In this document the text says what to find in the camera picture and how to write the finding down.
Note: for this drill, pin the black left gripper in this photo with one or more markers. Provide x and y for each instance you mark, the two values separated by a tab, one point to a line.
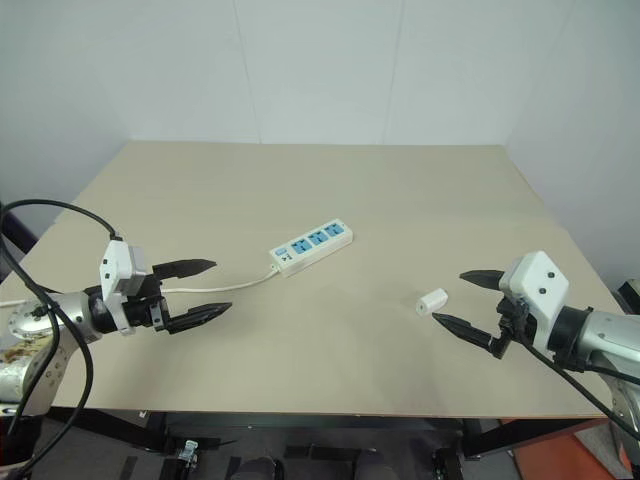
145	312

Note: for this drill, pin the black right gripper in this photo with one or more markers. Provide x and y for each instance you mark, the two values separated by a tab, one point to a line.
515	322

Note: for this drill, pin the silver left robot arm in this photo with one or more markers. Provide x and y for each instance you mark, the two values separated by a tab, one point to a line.
75	312

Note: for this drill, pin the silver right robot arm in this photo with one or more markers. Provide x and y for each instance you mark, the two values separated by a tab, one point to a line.
607	332

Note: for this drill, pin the white plug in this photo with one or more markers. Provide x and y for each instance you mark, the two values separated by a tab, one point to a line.
431	301

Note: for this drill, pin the white power strip blue sockets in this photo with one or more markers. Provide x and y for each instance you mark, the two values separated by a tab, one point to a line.
312	247

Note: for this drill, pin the metal caster wheel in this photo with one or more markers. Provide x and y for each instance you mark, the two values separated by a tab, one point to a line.
188	452

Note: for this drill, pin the red floor mat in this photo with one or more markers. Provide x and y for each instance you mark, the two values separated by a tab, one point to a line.
555	457

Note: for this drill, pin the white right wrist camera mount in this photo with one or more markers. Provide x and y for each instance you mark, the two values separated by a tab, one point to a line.
537	277

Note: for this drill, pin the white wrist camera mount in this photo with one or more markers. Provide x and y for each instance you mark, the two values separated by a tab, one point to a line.
537	277
116	265

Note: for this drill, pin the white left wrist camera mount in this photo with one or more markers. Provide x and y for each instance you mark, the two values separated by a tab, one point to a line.
116	265

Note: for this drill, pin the black table frame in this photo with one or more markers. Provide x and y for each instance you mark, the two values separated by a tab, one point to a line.
300	421

